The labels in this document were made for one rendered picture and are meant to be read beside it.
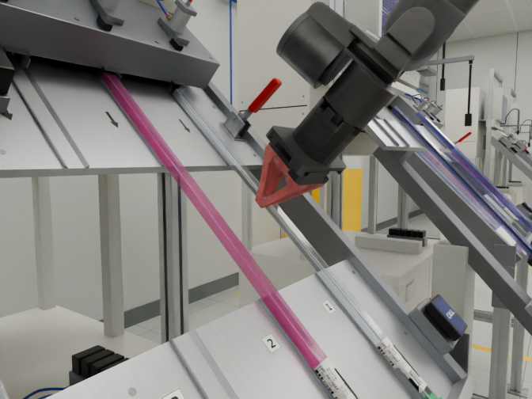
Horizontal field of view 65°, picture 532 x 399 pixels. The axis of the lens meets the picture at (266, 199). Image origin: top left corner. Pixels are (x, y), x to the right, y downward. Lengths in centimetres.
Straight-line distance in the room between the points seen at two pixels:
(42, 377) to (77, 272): 161
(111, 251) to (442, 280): 64
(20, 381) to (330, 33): 71
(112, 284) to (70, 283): 151
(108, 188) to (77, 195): 149
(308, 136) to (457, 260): 45
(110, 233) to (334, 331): 56
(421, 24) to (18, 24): 38
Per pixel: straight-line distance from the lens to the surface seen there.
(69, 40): 53
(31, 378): 85
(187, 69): 63
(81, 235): 241
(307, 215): 59
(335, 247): 58
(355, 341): 47
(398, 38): 43
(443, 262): 84
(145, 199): 262
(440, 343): 57
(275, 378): 37
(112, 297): 93
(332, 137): 46
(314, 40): 46
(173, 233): 81
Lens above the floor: 98
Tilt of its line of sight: 5 degrees down
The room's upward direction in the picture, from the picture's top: straight up
